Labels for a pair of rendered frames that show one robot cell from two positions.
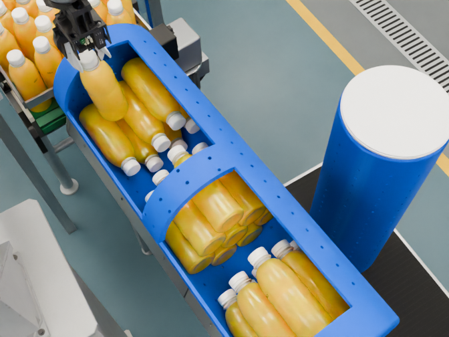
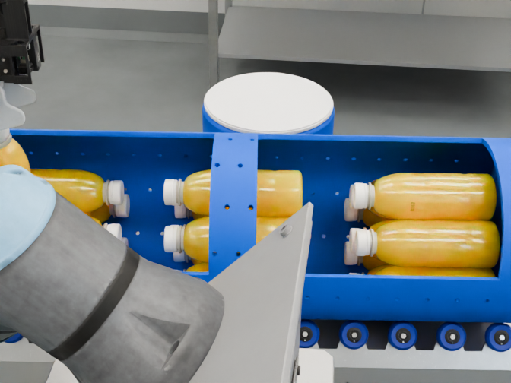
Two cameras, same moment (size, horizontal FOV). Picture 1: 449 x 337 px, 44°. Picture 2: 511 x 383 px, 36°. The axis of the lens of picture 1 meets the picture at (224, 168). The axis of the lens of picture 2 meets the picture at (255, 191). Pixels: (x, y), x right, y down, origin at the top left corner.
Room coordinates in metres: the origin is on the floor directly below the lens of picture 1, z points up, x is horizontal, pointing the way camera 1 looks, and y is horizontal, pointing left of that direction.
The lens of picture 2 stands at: (-0.04, 0.86, 1.82)
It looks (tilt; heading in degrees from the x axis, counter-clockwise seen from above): 34 degrees down; 303
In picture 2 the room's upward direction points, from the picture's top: 1 degrees clockwise
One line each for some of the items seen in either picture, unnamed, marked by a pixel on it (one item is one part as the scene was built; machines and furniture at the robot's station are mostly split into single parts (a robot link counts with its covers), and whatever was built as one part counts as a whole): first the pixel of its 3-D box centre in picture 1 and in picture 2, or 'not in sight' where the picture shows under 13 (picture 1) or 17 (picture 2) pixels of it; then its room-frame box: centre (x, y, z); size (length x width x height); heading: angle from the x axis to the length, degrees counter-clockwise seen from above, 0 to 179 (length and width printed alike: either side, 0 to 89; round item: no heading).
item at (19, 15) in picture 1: (19, 15); not in sight; (1.09, 0.52, 1.09); 0.04 x 0.04 x 0.02
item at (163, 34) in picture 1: (160, 47); not in sight; (1.08, 0.17, 0.95); 0.10 x 0.07 x 0.10; 123
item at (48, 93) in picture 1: (92, 69); not in sight; (1.00, 0.35, 0.96); 0.40 x 0.01 x 0.03; 123
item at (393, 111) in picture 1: (397, 109); (268, 102); (0.77, -0.43, 1.03); 0.28 x 0.28 x 0.01
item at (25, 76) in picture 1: (29, 82); not in sight; (0.95, 0.51, 0.99); 0.07 x 0.07 x 0.19
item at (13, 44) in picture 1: (8, 53); not in sight; (1.05, 0.58, 0.99); 0.07 x 0.07 x 0.19
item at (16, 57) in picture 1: (15, 57); not in sight; (0.95, 0.51, 1.09); 0.04 x 0.04 x 0.02
